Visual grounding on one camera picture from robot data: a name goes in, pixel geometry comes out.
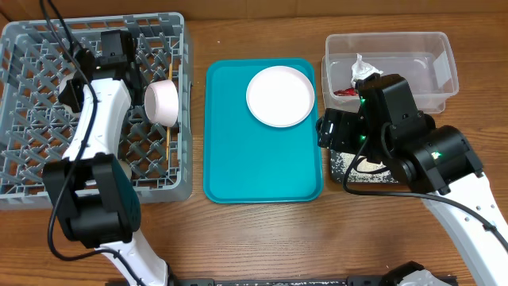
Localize red snack wrapper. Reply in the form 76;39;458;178
333;87;358;96

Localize white rice grains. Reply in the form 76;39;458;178
329;150;398;184

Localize white tissue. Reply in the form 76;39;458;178
351;53;383;87

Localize large white round plate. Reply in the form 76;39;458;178
246;66;315;128

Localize small white bowl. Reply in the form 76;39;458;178
144;79;179;127

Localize white paper cup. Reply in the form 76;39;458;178
118;160;132;180

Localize wooden chopstick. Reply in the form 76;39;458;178
166;62;173;162

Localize light grey bowl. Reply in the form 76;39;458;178
59;72;81;118

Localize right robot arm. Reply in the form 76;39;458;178
316;74;507;285

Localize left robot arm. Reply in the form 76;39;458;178
42;30;178;285

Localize black plastic waste tray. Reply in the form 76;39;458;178
320;109;398;184

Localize grey plastic dishwasher rack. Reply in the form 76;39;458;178
1;12;193;210

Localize clear plastic waste bin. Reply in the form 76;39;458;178
321;32;460;114

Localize teal plastic serving tray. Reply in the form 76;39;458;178
203;58;324;203

